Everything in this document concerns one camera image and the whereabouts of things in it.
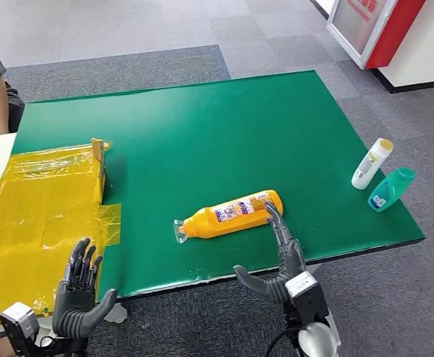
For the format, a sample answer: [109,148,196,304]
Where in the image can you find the white bottle with yellow cap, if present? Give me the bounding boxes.
[351,138,394,190]

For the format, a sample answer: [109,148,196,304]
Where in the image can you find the orange bottle with clear cap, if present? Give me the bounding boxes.
[173,189,284,245]

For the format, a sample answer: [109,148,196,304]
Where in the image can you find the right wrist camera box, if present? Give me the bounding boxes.
[285,271,330,327]

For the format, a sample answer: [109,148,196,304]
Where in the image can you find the teal transparent bottle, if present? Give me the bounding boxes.
[367,167,417,213]

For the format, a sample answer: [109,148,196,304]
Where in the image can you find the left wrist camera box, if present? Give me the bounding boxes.
[0,301,41,357]

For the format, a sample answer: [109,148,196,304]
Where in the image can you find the green table mat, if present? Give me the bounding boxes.
[11,69,426,300]

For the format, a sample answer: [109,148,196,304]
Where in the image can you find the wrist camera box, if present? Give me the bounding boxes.
[0,301,41,357]
[285,271,330,327]

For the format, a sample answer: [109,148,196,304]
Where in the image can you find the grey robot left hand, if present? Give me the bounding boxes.
[52,237,118,341]

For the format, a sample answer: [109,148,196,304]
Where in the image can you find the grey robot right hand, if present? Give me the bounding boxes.
[233,201,308,304]

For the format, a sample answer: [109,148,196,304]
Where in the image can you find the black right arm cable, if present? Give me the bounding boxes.
[264,325,295,357]

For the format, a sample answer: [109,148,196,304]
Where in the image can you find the red and white cabinet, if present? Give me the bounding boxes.
[325,0,434,94]

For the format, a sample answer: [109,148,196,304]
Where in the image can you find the yellow plastic-wrapped box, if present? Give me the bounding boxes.
[0,138,122,329]

